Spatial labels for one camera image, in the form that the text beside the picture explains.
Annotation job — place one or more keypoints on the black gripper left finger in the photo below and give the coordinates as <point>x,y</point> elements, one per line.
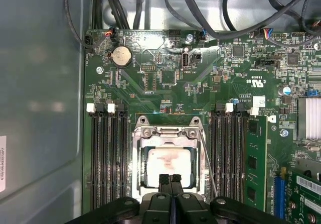
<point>155,209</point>

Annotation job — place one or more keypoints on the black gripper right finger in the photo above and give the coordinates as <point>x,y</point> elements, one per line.
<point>190,209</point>

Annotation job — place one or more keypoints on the metal CPU socket cover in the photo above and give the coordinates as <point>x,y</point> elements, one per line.
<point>137,166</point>

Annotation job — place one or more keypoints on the silver topped CPU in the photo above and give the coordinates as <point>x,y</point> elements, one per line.
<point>170,158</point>

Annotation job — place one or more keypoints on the RAM slot with black clips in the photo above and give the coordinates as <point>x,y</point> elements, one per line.
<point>102,158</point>
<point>218,158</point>
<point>123,158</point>
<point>239,158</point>

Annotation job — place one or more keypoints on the CPU socket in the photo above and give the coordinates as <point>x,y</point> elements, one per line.
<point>140,123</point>

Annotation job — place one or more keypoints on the blue expansion slot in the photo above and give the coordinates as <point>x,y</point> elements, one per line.
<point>279,196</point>

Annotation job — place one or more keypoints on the green RAM stick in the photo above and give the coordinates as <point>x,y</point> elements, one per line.
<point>260,146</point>

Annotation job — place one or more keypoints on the silver board screw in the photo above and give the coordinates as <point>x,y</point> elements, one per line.
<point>284,133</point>
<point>99,70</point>
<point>189,37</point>

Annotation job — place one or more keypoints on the graphics card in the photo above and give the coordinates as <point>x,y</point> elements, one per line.
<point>309,181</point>

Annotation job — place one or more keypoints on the green motherboard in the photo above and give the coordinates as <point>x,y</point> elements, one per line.
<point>200,83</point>

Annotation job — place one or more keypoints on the internal USB port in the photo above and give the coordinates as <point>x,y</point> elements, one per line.
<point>185,59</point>

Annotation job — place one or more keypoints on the silver finned heat sink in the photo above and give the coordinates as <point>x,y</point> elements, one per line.
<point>311,118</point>

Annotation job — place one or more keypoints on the round coin battery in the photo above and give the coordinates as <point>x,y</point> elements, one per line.
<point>121,56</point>

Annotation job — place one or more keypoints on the white case label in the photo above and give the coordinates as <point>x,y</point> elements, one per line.
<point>2,163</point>

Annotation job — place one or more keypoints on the black grey PC case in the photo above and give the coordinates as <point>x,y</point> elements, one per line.
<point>37,83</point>

